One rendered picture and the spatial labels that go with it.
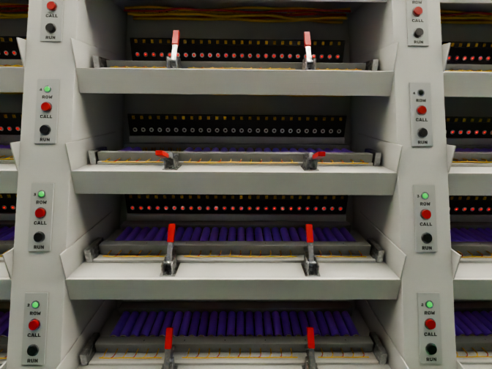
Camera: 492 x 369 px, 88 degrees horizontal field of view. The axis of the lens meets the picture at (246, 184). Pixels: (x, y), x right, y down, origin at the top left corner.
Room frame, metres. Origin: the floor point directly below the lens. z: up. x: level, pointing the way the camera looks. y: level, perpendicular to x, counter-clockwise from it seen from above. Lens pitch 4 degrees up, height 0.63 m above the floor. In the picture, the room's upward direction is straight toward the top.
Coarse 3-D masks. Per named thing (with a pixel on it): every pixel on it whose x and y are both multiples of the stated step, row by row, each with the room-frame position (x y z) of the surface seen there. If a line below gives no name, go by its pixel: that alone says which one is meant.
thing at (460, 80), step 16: (448, 48) 0.46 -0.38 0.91; (464, 48) 0.63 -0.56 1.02; (480, 48) 0.63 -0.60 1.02; (448, 64) 0.54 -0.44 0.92; (464, 64) 0.54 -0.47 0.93; (480, 64) 0.54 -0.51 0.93; (448, 80) 0.48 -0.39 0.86; (464, 80) 0.48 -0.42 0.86; (480, 80) 0.48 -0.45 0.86; (448, 96) 0.49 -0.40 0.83; (464, 96) 0.49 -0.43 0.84; (480, 96) 0.49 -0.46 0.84
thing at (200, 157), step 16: (112, 160) 0.52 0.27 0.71; (128, 160) 0.52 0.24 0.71; (144, 160) 0.52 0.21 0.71; (160, 160) 0.52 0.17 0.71; (192, 160) 0.52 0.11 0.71; (208, 160) 0.52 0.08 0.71; (224, 160) 0.52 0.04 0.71; (240, 160) 0.51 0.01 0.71; (256, 160) 0.52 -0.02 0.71; (272, 160) 0.52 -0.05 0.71; (288, 160) 0.52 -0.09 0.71; (320, 160) 0.52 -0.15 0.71; (336, 160) 0.52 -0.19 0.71; (352, 160) 0.51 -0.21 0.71; (368, 160) 0.52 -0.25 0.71
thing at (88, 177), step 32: (96, 160) 0.51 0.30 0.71; (384, 160) 0.51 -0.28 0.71; (96, 192) 0.48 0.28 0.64; (128, 192) 0.48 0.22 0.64; (160, 192) 0.48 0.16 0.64; (192, 192) 0.48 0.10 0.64; (224, 192) 0.48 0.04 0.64; (256, 192) 0.48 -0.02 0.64; (288, 192) 0.49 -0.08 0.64; (320, 192) 0.49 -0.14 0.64; (352, 192) 0.49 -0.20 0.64; (384, 192) 0.49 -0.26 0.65
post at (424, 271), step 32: (352, 32) 0.65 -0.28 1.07; (384, 32) 0.50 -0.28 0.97; (416, 64) 0.47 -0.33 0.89; (352, 96) 0.66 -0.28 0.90; (384, 96) 0.51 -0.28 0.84; (352, 128) 0.66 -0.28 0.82; (384, 128) 0.51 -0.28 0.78; (416, 160) 0.47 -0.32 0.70; (448, 192) 0.47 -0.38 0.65; (384, 224) 0.52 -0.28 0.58; (448, 224) 0.47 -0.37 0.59; (416, 256) 0.47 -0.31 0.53; (448, 256) 0.47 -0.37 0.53; (416, 288) 0.47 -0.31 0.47; (448, 288) 0.47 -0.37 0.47; (384, 320) 0.53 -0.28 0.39; (416, 320) 0.47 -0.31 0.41; (448, 320) 0.47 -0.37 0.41; (416, 352) 0.47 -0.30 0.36; (448, 352) 0.47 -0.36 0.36
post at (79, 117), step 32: (32, 0) 0.46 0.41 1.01; (64, 0) 0.47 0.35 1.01; (96, 0) 0.52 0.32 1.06; (32, 32) 0.46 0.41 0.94; (64, 32) 0.47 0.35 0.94; (96, 32) 0.53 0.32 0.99; (32, 64) 0.46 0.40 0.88; (64, 64) 0.47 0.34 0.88; (32, 96) 0.46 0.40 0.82; (64, 96) 0.47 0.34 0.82; (96, 96) 0.54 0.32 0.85; (32, 128) 0.46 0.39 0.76; (64, 128) 0.47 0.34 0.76; (96, 128) 0.54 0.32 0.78; (32, 160) 0.46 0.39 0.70; (64, 160) 0.47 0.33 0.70; (64, 192) 0.47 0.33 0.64; (64, 224) 0.47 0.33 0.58; (32, 256) 0.47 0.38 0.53; (32, 288) 0.47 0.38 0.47; (64, 288) 0.47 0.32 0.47; (64, 320) 0.47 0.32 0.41; (64, 352) 0.48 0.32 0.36
